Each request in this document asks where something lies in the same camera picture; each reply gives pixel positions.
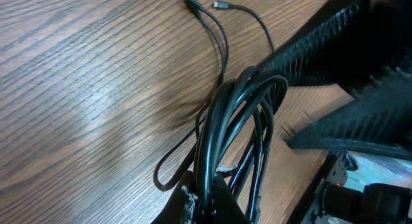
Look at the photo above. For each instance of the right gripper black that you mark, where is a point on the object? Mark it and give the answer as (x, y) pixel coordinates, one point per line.
(360, 44)

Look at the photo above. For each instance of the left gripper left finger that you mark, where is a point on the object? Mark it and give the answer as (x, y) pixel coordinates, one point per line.
(180, 208)

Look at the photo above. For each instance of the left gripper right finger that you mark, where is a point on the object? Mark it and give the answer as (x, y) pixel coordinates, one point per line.
(225, 207)

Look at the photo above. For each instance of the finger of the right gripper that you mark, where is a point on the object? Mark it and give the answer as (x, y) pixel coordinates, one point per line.
(377, 121)

